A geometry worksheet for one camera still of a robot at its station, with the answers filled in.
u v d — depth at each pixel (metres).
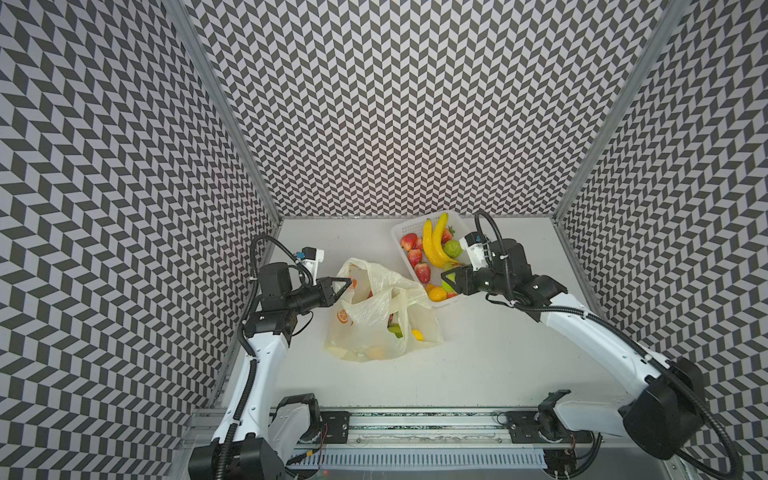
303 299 0.64
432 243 1.02
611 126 0.88
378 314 0.67
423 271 0.99
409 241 1.03
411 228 1.05
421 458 0.69
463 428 0.75
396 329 0.72
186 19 0.72
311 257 0.69
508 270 0.58
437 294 0.89
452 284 0.72
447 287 0.75
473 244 0.68
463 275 0.68
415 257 1.02
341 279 0.73
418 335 0.83
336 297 0.69
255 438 0.39
